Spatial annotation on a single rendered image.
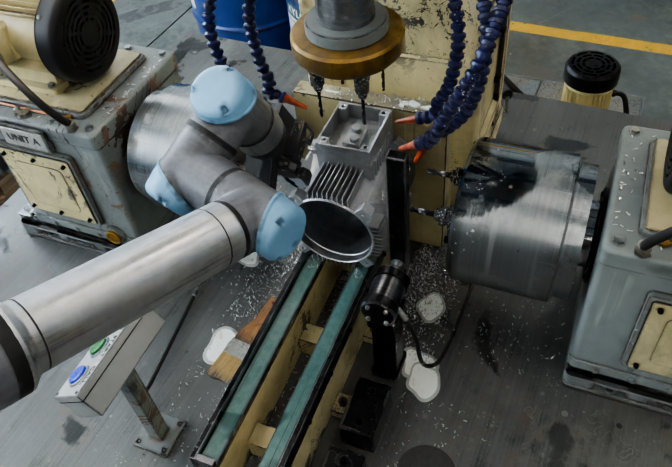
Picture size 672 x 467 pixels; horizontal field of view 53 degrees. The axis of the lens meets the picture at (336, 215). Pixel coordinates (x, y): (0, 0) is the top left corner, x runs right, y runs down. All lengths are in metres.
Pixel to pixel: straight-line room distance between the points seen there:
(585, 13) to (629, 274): 2.90
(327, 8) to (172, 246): 0.46
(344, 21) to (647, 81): 2.50
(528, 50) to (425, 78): 2.22
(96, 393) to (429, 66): 0.80
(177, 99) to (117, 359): 0.50
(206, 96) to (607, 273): 0.61
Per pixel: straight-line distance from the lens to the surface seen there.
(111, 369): 1.04
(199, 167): 0.84
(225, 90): 0.85
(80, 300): 0.67
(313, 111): 1.29
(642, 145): 1.16
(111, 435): 1.31
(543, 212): 1.05
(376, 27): 1.03
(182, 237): 0.73
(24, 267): 1.63
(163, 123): 1.27
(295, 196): 1.15
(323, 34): 1.03
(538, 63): 3.42
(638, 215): 1.05
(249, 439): 1.18
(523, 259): 1.06
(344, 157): 1.15
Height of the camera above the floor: 1.88
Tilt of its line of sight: 46 degrees down
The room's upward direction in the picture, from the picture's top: 7 degrees counter-clockwise
